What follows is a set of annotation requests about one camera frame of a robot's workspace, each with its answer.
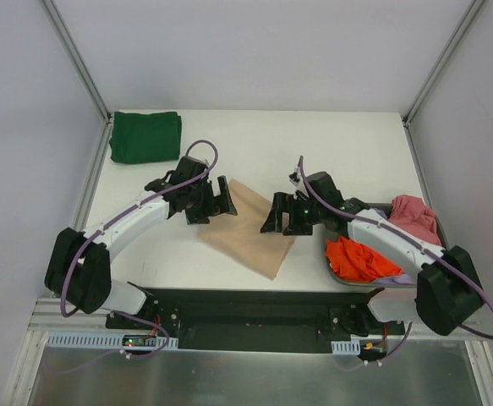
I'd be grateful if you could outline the beige t shirt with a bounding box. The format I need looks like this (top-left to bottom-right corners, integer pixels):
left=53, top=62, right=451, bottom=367
left=199, top=179, right=296, bottom=280

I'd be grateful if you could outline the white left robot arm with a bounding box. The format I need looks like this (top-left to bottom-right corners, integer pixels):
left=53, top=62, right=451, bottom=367
left=44, top=156, right=214, bottom=329

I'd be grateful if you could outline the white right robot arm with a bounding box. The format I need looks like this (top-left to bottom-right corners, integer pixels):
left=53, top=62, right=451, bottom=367
left=200, top=172, right=485, bottom=336

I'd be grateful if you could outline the orange t shirt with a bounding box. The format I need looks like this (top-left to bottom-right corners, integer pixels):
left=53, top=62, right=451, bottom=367
left=325, top=236, right=404, bottom=283

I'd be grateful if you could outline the folded green t shirt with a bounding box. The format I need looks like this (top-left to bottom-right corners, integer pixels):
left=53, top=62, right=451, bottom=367
left=109, top=112, right=182, bottom=165

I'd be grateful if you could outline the pink t shirt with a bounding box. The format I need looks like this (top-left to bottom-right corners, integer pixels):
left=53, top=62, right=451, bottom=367
left=389, top=195, right=441, bottom=246

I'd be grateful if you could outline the lilac t shirt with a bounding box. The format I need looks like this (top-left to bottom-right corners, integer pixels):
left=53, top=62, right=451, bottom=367
left=373, top=274, right=414, bottom=285

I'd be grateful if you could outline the grey plastic bin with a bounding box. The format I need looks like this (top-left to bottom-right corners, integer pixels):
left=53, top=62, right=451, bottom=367
left=325, top=203, right=447, bottom=288

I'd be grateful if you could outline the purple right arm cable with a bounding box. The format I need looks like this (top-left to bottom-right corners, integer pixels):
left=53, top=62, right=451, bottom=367
left=288, top=155, right=493, bottom=369

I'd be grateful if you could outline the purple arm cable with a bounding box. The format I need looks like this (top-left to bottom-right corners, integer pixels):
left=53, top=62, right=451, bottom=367
left=55, top=140, right=220, bottom=376
left=288, top=155, right=493, bottom=369

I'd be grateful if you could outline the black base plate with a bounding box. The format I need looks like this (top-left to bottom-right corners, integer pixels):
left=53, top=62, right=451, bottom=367
left=55, top=285, right=458, bottom=354

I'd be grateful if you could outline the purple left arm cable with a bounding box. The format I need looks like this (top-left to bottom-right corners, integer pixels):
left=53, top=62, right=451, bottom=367
left=55, top=140, right=220, bottom=376

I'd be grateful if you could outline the aluminium frame rail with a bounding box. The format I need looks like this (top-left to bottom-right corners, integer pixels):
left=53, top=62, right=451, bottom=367
left=29, top=295, right=486, bottom=342

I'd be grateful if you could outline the white slotted cable duct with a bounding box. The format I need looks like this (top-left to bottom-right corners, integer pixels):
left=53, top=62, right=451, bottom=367
left=47, top=332, right=178, bottom=351

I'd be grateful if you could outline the left aluminium corner post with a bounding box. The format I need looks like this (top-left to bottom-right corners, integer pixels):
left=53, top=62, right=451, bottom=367
left=39, top=0, right=115, bottom=124

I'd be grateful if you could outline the aluminium corner post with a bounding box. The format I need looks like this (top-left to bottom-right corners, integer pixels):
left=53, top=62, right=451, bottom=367
left=402, top=0, right=488, bottom=127
left=39, top=0, right=115, bottom=124

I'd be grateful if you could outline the right aluminium corner post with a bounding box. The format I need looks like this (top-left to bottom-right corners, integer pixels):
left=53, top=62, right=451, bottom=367
left=402, top=0, right=488, bottom=127

